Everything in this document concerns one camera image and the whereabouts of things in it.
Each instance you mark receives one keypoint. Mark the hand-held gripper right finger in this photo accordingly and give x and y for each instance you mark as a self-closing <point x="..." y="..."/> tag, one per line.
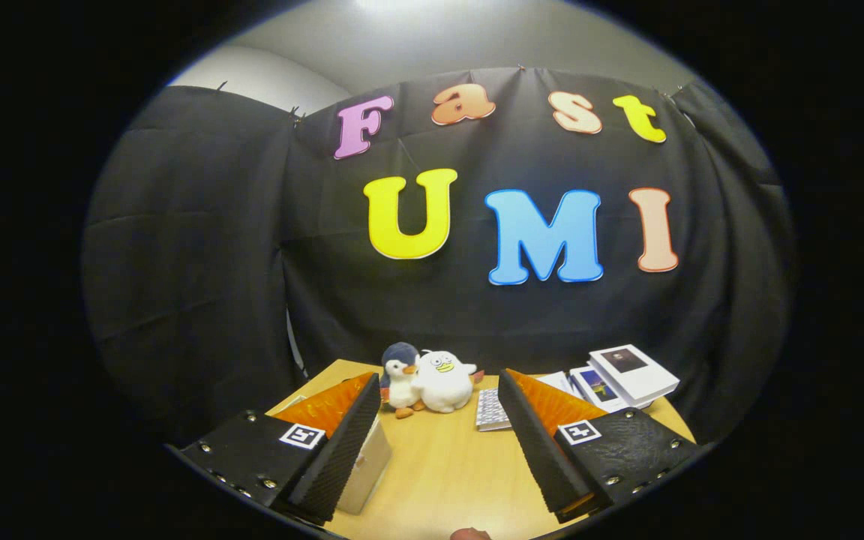
<point x="541" y="457"/>

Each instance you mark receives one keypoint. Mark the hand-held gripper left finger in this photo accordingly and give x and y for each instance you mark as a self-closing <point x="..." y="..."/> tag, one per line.
<point x="342" y="457"/>

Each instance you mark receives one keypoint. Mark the beige fabric storage box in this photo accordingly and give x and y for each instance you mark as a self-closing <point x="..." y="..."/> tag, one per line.
<point x="368" y="469"/>

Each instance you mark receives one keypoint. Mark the white book with patterned cover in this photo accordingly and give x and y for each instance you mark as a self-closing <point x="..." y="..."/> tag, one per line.
<point x="492" y="411"/>

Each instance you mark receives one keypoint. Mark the grey white penguin plush toy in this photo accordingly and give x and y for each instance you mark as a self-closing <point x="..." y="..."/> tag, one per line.
<point x="400" y="375"/>

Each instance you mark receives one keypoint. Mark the white duck plush toy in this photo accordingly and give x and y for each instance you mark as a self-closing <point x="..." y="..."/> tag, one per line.
<point x="443" y="382"/>

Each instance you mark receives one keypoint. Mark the white book with dark picture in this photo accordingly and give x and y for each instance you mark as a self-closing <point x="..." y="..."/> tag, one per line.
<point x="634" y="371"/>

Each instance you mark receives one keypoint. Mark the large ceiling light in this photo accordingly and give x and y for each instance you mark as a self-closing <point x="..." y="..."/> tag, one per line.
<point x="391" y="4"/>

